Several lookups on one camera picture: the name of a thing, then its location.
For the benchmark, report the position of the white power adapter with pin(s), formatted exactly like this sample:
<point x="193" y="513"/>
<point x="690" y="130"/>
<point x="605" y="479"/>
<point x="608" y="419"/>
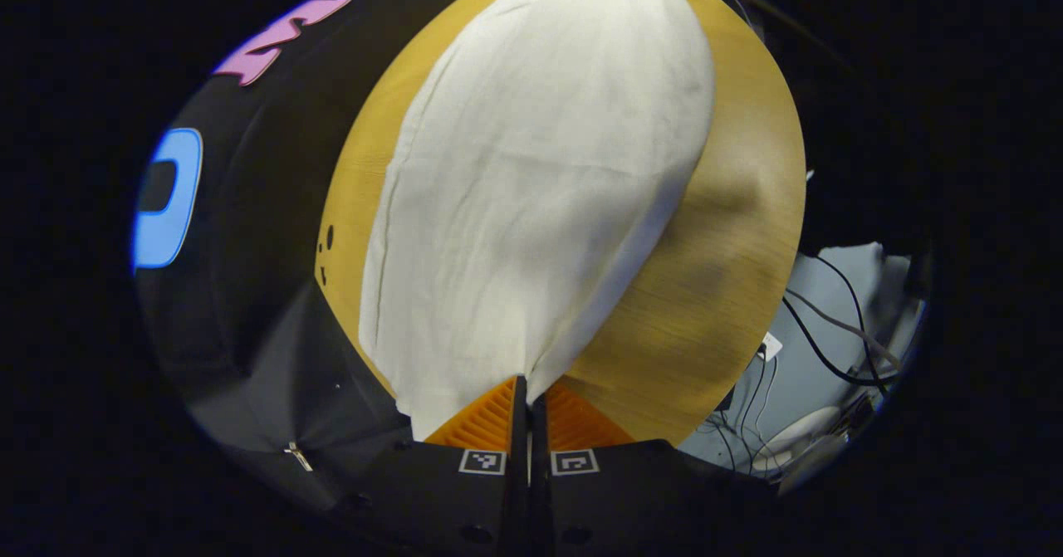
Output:
<point x="771" y="346"/>

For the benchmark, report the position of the black backdrop cloth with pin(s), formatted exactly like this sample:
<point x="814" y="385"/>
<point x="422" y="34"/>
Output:
<point x="266" y="208"/>

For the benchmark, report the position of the white jeans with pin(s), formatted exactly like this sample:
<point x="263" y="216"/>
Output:
<point x="540" y="192"/>

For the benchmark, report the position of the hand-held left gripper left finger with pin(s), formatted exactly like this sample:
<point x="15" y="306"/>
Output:
<point x="465" y="499"/>

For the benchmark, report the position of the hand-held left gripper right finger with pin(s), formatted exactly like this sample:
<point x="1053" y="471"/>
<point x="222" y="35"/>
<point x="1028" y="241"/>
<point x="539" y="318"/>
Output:
<point x="598" y="499"/>

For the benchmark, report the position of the silver metal clip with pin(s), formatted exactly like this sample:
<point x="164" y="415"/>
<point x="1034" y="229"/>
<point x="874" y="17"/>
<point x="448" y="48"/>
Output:
<point x="298" y="456"/>

